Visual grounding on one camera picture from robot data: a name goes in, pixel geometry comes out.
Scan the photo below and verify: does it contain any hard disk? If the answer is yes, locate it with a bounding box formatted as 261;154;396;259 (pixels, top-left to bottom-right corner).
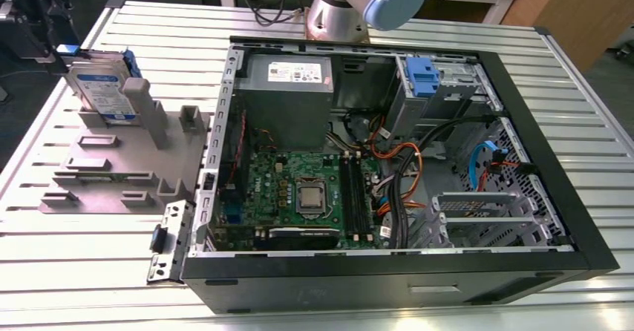
58;44;145;127

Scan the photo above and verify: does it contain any blue data wire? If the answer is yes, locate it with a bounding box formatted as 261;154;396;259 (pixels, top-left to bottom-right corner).
468;140;513;193

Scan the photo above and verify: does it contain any orange red yellow power wire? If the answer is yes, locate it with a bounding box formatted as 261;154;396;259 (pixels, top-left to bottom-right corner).
369;141;540;232

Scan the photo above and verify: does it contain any metal disk bay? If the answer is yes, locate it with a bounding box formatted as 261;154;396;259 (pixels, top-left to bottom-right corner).
430;191;560;249

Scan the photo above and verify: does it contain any grey parts rack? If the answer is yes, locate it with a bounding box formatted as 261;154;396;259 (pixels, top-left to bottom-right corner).
38;78;210;217

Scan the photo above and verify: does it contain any green RAM stick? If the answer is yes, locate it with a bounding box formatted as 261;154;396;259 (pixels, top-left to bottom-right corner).
74;174;150;183

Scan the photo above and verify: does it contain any grey power supply unit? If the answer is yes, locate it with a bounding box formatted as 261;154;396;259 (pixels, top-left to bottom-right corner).
233;54;334;154

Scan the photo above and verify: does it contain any blue expansion slot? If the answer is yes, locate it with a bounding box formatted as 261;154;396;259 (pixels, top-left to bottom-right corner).
223;203;248;226

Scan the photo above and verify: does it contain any green motherboard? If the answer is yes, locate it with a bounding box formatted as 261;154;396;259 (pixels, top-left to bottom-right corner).
213;151;393;252

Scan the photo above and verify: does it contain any metal CPU socket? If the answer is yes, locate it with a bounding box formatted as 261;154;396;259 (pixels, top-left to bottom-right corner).
294;177;334;220

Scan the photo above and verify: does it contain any silver CPU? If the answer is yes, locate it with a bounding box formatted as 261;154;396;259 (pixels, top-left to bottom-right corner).
300;186;325;208

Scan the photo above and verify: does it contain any blue drive latch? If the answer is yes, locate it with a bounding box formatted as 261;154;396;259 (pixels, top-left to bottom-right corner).
404;56;442;98

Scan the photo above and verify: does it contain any black RAM slot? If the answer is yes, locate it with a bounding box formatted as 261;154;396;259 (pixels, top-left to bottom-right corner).
345;151;365;241
350;151;370;241
341;151;360;241
356;151;376;241

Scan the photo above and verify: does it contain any black graphics card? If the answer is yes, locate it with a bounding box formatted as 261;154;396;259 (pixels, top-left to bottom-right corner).
256;226;344;251

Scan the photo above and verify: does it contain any metal optical drive cage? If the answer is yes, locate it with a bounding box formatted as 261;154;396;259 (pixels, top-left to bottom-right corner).
386;54;502;139

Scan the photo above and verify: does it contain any black open PC case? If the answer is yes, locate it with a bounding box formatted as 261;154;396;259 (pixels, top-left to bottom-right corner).
179;36;621;314

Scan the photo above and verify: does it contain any brown wooden cabinet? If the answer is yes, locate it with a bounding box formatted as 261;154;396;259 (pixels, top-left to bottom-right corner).
500;0;634;73

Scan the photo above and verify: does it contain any metal card retention bracket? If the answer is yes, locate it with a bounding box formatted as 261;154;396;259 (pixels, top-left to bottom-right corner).
146;199;198;286

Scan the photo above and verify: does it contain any yellow black wire bundle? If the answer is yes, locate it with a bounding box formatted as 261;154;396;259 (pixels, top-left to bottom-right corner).
325;130;372;153

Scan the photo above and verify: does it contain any black cable bundle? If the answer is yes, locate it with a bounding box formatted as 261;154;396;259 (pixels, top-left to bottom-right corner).
386;115;497;250

